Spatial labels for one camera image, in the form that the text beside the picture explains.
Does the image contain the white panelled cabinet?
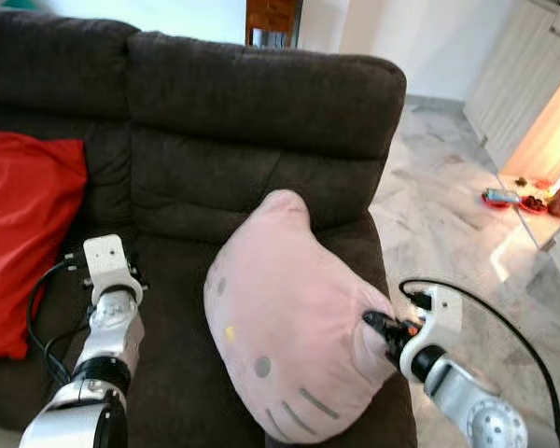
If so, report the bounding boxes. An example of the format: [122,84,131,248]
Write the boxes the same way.
[464,0,560,183]

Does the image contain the dark grey fabric sofa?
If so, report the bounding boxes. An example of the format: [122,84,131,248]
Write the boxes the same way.
[0,7,419,448]

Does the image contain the red plate with food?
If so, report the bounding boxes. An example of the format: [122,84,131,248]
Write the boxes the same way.
[518,194,549,214]

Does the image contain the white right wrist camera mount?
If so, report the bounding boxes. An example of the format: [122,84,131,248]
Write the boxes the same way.
[406,285,463,360]

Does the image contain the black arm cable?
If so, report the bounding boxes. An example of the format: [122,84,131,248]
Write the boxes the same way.
[25,250,87,370]
[399,277,560,448]
[39,322,94,388]

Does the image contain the blue and red dish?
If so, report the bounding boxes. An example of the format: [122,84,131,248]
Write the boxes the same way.
[483,189,522,208]

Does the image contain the brown wooden cabinet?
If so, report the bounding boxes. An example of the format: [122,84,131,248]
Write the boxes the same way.
[245,0,304,48]

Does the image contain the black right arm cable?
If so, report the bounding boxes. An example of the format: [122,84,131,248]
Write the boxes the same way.
[399,277,560,448]

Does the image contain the red pillow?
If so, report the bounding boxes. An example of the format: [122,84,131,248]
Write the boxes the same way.
[0,131,90,360]

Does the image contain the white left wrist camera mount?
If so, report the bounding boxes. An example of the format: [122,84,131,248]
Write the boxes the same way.
[82,234,143,304]

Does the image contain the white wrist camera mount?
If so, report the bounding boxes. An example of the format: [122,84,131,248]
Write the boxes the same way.
[82,234,143,304]
[406,285,463,360]

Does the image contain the pink cat face pillow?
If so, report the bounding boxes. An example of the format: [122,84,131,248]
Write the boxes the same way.
[203,189,399,444]

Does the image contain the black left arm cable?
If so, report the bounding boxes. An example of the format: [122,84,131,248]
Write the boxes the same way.
[39,322,94,388]
[25,250,87,370]

